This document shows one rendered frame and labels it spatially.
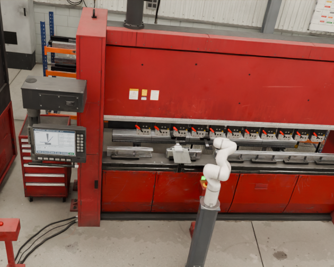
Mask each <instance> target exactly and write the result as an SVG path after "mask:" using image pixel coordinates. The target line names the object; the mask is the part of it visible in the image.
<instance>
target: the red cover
mask: <svg viewBox="0 0 334 267"><path fill-rule="evenodd" d="M106 44H107V45H120V46H134V47H148V48H163V49H177V50H191V51H206V52H220V53H228V54H243V55H257V56H271V57H286V58H300V59H314V60H328V61H334V44H324V43H310V42H298V41H285V40H272V39H259V38H246V37H233V36H225V35H212V34H208V35H207V34H199V33H186V32H173V31H160V30H147V29H140V30H133V29H128V28H121V27H113V26H107V32H106Z"/></svg>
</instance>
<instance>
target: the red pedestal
mask: <svg viewBox="0 0 334 267"><path fill-rule="evenodd" d="M20 229H21V225H20V219H19V218H0V241H5V247H6V254H7V260H8V264H7V266H6V267H25V264H15V259H14V252H13V245H12V241H17V239H18V236H19V232H20Z"/></svg>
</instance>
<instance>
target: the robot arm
mask: <svg viewBox="0 0 334 267"><path fill-rule="evenodd" d="M213 145H214V147H216V148H218V149H220V150H219V151H218V153H217V155H216V164H217V165H213V164H206V165H205V166H204V169H203V174H204V177H205V179H206V180H207V182H208V183H207V189H206V193H205V196H203V197H201V199H200V204H201V206H202V207H204V208H205V209H208V210H216V209H218V208H219V206H220V202H219V200H218V195H219V191H220V188H221V183H220V181H226V180H228V178H229V176H230V172H231V165H230V163H229V162H228V161H227V157H228V156H229V155H231V154H233V153H234V152H235V151H236V148H237V145H236V143H235V142H232V141H230V140H229V139H228V138H221V137H218V138H215V139H214V141H213Z"/></svg>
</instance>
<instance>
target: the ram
mask: <svg viewBox="0 0 334 267"><path fill-rule="evenodd" d="M130 89H138V100H135V99H129V92H130ZM142 90H147V96H143V95H142ZM151 90H158V91H159V100H150V96H151ZM142 97H146V100H142ZM104 115H117V116H130V117H154V118H177V119H200V120H223V121H247V122H270V123H293V124H317V125H330V126H334V61H328V60H314V59H300V58H286V57H271V56H257V55H243V54H228V53H220V52H206V51H191V50H177V49H163V48H148V47H134V46H120V45H111V44H107V45H106V64H105V81H104V114H103V120H111V121H136V122H160V123H185V124H209V125H222V126H247V127H271V128H295V129H320V130H334V128H322V127H298V126H274V125H261V124H237V123H213V122H189V121H165V120H141V119H117V118H104Z"/></svg>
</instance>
